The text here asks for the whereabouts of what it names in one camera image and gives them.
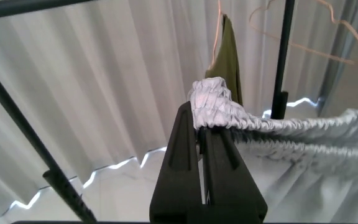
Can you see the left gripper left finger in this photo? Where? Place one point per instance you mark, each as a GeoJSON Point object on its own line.
{"type": "Point", "coordinates": [179, 180]}

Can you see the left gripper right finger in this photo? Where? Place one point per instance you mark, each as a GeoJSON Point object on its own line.
{"type": "Point", "coordinates": [232, 193]}

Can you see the pale grey shorts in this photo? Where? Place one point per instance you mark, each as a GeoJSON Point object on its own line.
{"type": "Point", "coordinates": [291, 174]}

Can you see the green printed shirt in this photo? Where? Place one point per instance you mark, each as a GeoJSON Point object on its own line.
{"type": "Point", "coordinates": [228, 62]}

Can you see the pink clothes hanger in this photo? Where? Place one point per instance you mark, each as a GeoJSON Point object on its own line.
{"type": "Point", "coordinates": [322, 53]}
{"type": "Point", "coordinates": [217, 34]}

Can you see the black clothes rack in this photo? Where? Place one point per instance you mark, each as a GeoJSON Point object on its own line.
{"type": "Point", "coordinates": [17, 121]}

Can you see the white curtain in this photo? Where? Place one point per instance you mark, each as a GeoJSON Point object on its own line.
{"type": "Point", "coordinates": [104, 77]}

